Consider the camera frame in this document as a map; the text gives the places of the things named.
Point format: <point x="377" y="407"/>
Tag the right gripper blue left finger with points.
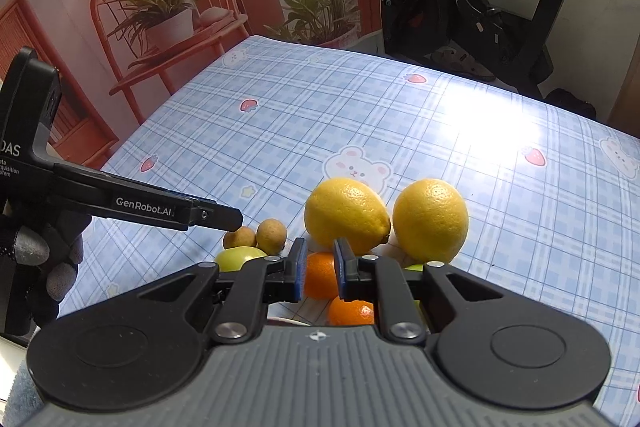
<point x="243" y="297"/>

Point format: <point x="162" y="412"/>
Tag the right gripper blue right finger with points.
<point x="381" y="281"/>

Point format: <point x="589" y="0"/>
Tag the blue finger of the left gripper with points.
<point x="208" y="214"/>

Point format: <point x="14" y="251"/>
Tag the mandarin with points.
<point x="350" y="313"/>
<point x="320" y="277"/>

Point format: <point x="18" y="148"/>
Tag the green apple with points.
<point x="418" y="267"/>
<point x="232" y="259"/>

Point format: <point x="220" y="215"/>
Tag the brown longan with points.
<point x="271" y="236"/>
<point x="242" y="237"/>

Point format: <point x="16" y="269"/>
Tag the lemon with pointed tip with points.
<point x="341" y="208"/>

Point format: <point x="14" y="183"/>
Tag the rounder yellow lemon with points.
<point x="430" y="221"/>

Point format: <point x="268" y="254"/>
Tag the left gloved hand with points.
<point x="41" y="250"/>

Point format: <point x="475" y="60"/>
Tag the blue plaid tablecloth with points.
<point x="553" y="198"/>

